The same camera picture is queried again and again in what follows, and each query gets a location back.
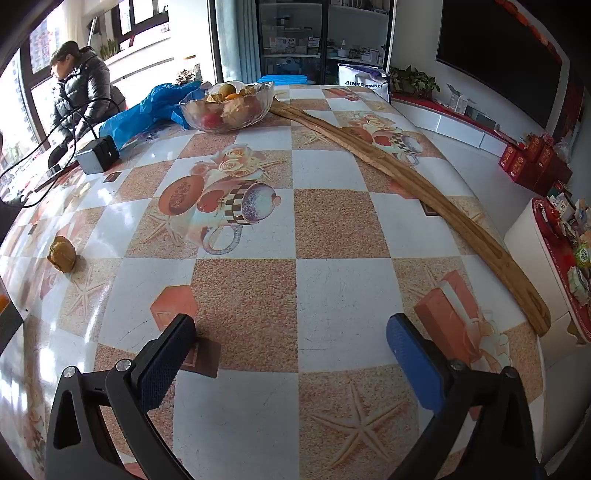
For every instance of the brown bread roll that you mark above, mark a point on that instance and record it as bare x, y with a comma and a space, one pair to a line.
62, 254

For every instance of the long wooden board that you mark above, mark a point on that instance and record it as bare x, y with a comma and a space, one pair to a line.
415, 184

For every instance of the glass display cabinet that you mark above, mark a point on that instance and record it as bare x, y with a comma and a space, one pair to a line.
323, 37

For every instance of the white low cabinet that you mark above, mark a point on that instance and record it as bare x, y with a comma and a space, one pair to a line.
452, 122

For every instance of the red snack tray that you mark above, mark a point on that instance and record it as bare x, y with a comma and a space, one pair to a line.
561, 240

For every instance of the checkered printed tablecloth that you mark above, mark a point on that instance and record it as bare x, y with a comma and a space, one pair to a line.
323, 221

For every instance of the teal curtain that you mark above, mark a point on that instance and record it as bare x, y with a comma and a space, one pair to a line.
235, 41

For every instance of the glass bowl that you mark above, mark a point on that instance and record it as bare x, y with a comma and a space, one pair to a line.
240, 117

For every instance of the windowsill potted plant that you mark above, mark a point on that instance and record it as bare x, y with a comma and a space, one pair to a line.
110, 48

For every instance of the grey power adapter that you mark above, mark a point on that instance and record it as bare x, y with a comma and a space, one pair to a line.
97, 156

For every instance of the dark framed window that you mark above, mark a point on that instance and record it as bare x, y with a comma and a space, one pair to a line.
41, 41

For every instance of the red tomato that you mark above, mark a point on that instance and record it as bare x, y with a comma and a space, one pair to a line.
211, 121

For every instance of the white side cabinet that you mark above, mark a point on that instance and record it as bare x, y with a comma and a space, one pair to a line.
531, 258

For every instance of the blue plastic bag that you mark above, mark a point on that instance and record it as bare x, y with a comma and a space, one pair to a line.
147, 110

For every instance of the white printed bag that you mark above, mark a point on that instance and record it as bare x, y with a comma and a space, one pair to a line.
362, 81

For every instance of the red gift box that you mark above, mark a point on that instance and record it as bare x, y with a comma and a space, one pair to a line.
551, 173
512, 161

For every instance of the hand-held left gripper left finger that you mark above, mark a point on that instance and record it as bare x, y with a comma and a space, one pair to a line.
161, 369

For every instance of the black television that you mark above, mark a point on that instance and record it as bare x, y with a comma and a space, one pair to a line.
498, 55

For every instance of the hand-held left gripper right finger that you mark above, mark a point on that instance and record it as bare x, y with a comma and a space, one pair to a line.
413, 364

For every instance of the small white box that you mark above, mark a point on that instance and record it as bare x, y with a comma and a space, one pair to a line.
457, 99

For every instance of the green potted plant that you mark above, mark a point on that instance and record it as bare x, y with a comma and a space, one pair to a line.
413, 81

